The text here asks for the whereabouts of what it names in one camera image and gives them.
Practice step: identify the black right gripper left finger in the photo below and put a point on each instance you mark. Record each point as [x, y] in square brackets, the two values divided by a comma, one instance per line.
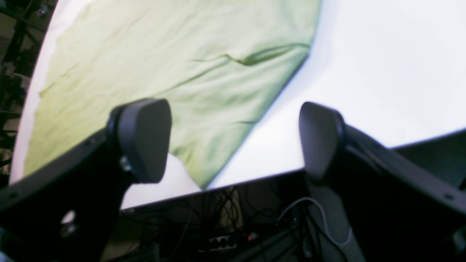
[67, 210]

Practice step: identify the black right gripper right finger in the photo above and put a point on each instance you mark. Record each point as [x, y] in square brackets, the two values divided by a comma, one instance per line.
[405, 204]

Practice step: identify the green T-shirt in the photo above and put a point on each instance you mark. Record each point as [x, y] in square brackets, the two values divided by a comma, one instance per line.
[219, 63]

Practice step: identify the black power strip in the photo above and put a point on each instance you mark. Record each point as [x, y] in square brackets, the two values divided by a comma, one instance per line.
[225, 242]

